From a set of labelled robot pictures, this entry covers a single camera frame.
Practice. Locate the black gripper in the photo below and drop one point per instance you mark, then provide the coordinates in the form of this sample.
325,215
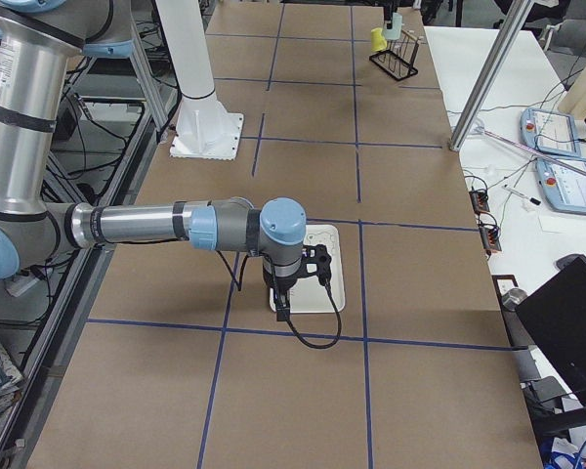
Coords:
279,283
387,12

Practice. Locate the pale green plastic cup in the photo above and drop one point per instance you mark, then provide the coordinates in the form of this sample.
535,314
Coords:
393,33

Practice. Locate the yellow plastic cup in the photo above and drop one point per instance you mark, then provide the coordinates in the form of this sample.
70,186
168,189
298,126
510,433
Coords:
378,41

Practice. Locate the white bear print tray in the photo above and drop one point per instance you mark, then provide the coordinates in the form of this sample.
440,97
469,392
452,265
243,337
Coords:
307,296

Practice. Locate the metal cup on desk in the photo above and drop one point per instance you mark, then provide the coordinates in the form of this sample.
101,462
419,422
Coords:
511,299

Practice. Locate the upper teach pendant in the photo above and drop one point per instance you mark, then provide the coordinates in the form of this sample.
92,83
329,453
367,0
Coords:
550,132

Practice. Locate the teach pendant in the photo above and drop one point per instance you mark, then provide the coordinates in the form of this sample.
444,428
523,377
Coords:
562,185
550,132

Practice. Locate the lower teach pendant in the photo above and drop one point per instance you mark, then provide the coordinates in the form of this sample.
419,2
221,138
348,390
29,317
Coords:
562,185

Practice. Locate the black monitor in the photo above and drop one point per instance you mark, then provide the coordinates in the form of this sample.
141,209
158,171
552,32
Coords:
554,316

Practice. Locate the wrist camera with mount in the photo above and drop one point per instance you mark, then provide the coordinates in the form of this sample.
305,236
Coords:
316,262

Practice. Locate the black wire cup rack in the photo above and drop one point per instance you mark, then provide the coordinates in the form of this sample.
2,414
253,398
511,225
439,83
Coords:
398,60

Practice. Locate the aluminium frame post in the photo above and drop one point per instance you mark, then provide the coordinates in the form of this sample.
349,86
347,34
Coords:
497,55

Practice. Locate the white camera pole base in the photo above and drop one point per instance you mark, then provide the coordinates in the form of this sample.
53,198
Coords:
204,128

